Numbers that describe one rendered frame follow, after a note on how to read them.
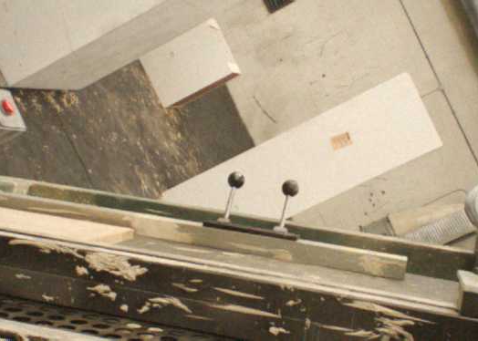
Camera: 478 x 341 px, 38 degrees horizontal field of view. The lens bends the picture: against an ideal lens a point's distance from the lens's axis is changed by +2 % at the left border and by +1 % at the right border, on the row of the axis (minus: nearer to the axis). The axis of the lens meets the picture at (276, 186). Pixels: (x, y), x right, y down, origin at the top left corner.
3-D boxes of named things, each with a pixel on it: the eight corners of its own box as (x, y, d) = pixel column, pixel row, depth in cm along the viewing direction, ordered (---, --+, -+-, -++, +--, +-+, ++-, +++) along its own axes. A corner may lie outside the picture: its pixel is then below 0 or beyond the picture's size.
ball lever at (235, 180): (215, 230, 143) (231, 175, 149) (233, 233, 142) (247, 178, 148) (212, 222, 140) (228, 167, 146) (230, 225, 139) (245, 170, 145)
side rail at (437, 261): (37, 223, 180) (43, 181, 179) (466, 296, 159) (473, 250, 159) (25, 225, 174) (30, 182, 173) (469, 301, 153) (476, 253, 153)
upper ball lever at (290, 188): (270, 239, 141) (284, 183, 147) (288, 242, 140) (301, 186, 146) (268, 232, 138) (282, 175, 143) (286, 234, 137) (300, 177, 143)
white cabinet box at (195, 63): (151, 54, 671) (214, 19, 657) (178, 108, 673) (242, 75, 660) (135, 50, 626) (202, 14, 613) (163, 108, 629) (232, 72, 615)
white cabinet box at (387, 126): (181, 185, 575) (404, 74, 537) (212, 246, 578) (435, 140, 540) (158, 194, 516) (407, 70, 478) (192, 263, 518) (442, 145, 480)
